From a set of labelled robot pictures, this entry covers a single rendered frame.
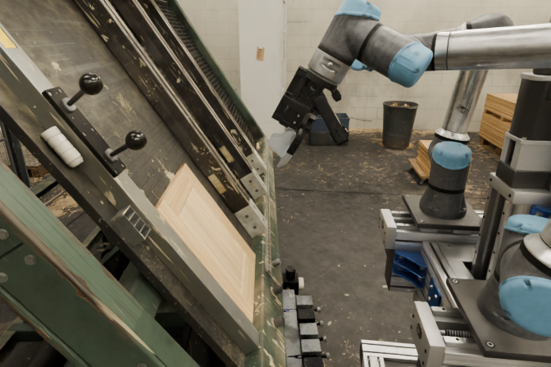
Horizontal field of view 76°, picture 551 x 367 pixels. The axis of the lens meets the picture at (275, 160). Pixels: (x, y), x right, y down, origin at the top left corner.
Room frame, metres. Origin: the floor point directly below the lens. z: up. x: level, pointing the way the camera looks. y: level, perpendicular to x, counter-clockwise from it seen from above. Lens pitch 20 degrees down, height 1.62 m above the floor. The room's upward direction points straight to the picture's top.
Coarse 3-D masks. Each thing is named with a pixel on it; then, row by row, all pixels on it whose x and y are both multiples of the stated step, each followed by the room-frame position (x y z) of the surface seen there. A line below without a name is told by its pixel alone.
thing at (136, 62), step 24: (96, 0) 1.15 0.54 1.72; (96, 24) 1.15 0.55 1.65; (120, 24) 1.17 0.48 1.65; (120, 48) 1.15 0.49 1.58; (144, 72) 1.16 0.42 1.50; (168, 96) 1.16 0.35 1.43; (168, 120) 1.16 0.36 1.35; (192, 120) 1.20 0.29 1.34; (192, 144) 1.16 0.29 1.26; (216, 168) 1.16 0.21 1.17; (240, 192) 1.17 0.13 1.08; (240, 216) 1.16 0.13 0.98
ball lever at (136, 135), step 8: (128, 136) 0.60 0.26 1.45; (136, 136) 0.60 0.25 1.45; (144, 136) 0.62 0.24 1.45; (128, 144) 0.60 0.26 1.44; (136, 144) 0.60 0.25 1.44; (144, 144) 0.61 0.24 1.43; (104, 152) 0.66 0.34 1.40; (112, 152) 0.65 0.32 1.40; (120, 152) 0.65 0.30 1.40; (112, 160) 0.66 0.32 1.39
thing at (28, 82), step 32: (0, 64) 0.64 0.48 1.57; (32, 64) 0.68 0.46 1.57; (32, 96) 0.64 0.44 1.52; (64, 128) 0.64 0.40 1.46; (96, 160) 0.64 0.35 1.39; (128, 192) 0.65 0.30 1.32; (160, 224) 0.66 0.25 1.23; (160, 256) 0.64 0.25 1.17; (192, 256) 0.68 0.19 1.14; (192, 288) 0.65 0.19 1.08; (224, 320) 0.65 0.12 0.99
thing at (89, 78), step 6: (84, 78) 0.60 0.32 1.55; (90, 78) 0.60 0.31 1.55; (96, 78) 0.61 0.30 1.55; (84, 84) 0.60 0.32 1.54; (90, 84) 0.60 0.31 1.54; (96, 84) 0.60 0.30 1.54; (102, 84) 0.62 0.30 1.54; (84, 90) 0.60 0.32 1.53; (90, 90) 0.60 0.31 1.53; (96, 90) 0.61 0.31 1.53; (78, 96) 0.63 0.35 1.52; (66, 102) 0.66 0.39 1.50; (72, 102) 0.65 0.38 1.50; (66, 108) 0.65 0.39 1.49; (72, 108) 0.66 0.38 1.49
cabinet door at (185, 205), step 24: (168, 192) 0.83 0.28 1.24; (192, 192) 0.96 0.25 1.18; (168, 216) 0.75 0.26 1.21; (192, 216) 0.86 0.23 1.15; (216, 216) 0.99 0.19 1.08; (192, 240) 0.77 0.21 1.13; (216, 240) 0.88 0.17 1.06; (240, 240) 1.02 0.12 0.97; (216, 264) 0.79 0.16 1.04; (240, 264) 0.91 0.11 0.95; (240, 288) 0.81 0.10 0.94
